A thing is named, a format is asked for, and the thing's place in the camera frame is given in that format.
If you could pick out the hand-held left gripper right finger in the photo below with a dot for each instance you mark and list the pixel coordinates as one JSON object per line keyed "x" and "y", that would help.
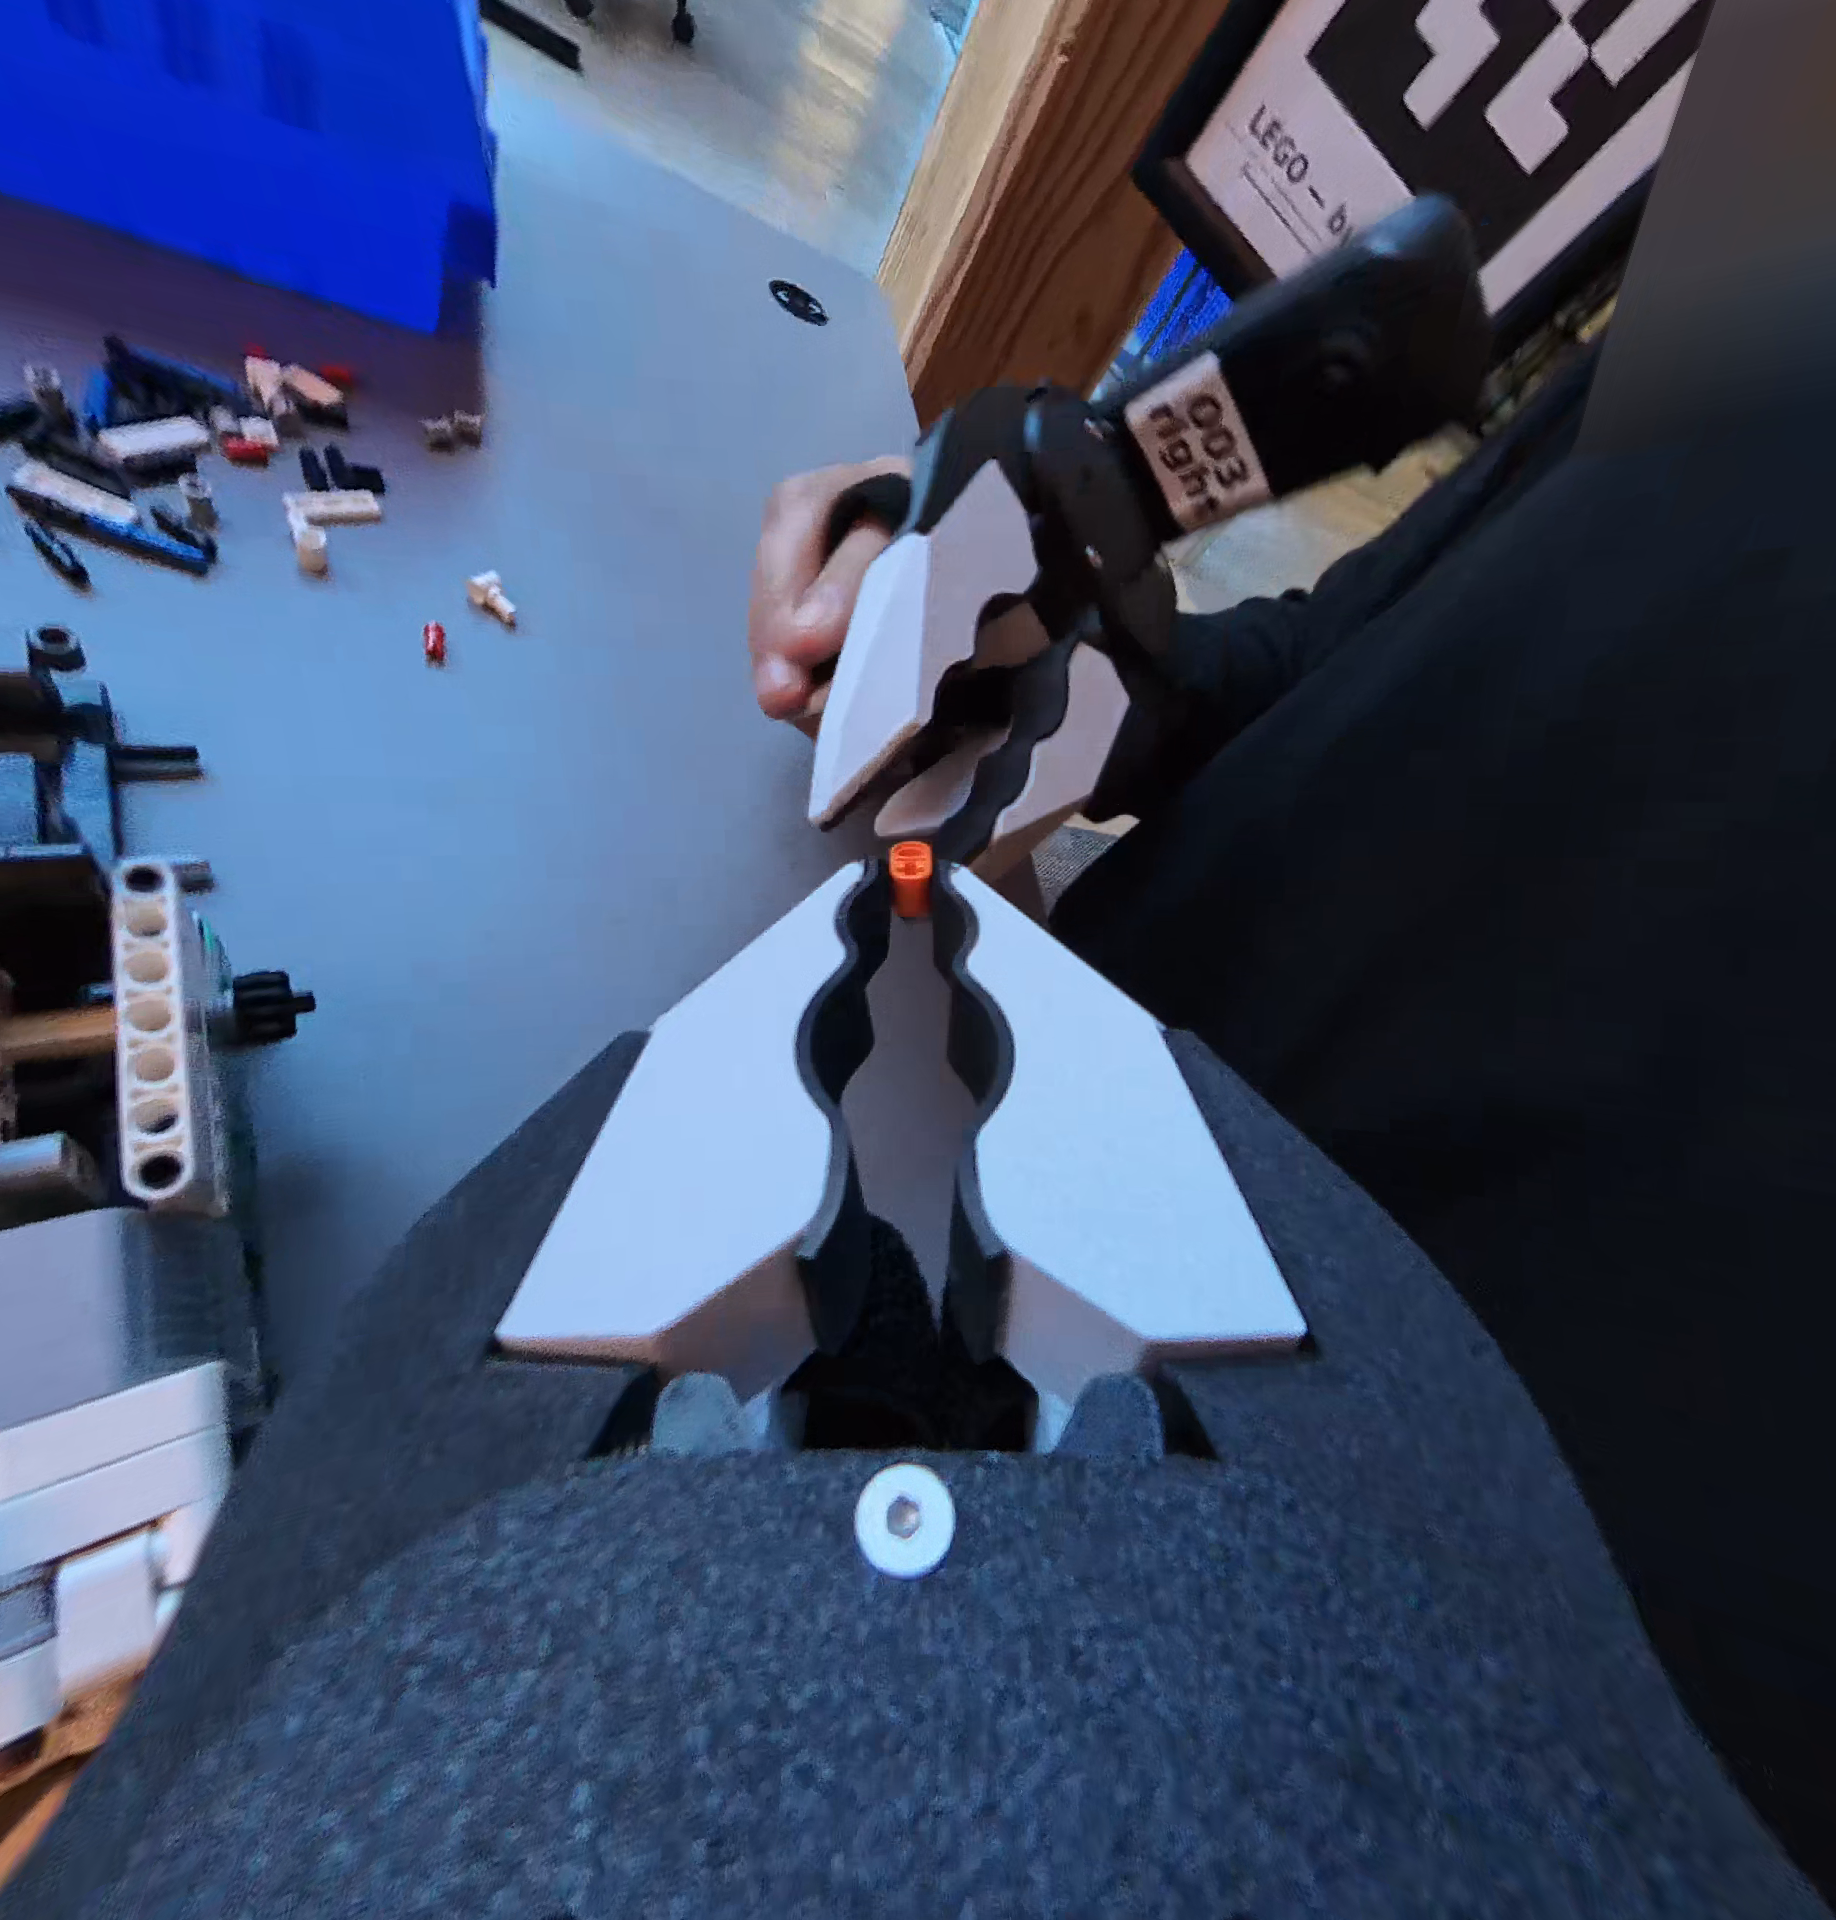
{"x": 1121, "y": 1184}

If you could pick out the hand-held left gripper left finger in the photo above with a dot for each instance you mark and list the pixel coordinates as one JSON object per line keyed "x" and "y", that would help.
{"x": 663, "y": 1184}

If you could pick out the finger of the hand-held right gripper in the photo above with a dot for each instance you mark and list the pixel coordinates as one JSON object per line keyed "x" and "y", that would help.
{"x": 887, "y": 677}
{"x": 1076, "y": 751}

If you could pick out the small orange lego piece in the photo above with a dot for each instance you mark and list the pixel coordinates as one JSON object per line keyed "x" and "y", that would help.
{"x": 909, "y": 882}

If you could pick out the partly built lego truck model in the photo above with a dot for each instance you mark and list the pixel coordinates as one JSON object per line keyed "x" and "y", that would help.
{"x": 154, "y": 1039}

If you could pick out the person's right forearm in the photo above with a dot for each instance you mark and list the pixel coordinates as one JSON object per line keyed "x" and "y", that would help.
{"x": 1249, "y": 641}

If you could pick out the pile of loose lego pieces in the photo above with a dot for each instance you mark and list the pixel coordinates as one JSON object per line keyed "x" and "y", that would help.
{"x": 124, "y": 449}

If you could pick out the person's right hand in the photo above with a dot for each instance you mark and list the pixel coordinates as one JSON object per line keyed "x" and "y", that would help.
{"x": 798, "y": 601}

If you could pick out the framed printed tag sign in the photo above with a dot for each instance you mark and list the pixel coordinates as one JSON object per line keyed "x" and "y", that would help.
{"x": 1519, "y": 89}

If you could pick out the black table grommet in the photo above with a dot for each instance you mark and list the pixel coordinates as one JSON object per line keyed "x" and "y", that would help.
{"x": 798, "y": 297}

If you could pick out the black chair base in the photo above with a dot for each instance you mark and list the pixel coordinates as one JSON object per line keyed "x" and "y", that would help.
{"x": 534, "y": 32}

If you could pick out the blue plastic bin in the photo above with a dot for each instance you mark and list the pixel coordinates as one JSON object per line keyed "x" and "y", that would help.
{"x": 230, "y": 132}

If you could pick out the wooden post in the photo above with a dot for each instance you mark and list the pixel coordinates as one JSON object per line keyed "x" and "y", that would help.
{"x": 1036, "y": 180}

